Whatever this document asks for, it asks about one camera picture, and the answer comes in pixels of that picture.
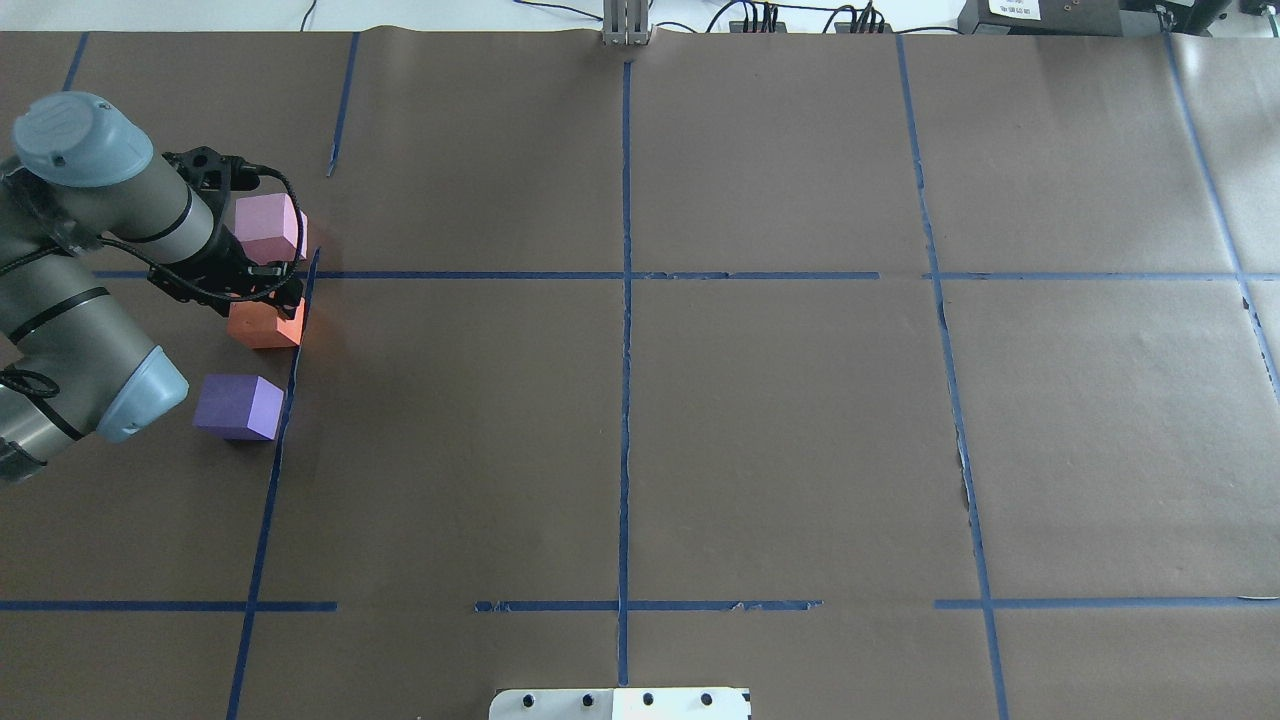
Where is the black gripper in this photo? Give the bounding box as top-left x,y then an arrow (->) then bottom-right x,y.
150,234 -> 303,320

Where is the orange foam block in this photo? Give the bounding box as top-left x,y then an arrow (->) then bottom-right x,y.
225,299 -> 306,350

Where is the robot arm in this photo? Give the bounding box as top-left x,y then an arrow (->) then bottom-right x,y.
1,91 -> 305,486

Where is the pink foam block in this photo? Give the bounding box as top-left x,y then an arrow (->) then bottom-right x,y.
232,193 -> 308,265

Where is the purple foam block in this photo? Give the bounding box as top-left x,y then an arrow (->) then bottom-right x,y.
192,374 -> 285,441

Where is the black computer box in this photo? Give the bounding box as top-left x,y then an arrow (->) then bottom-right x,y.
956,1 -> 1166,37

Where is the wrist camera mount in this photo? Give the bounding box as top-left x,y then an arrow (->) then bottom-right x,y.
161,146 -> 261,197

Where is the aluminium frame post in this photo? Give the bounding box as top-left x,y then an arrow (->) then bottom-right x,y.
602,0 -> 652,47

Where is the white camera stand pillar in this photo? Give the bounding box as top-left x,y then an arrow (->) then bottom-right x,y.
488,685 -> 753,719

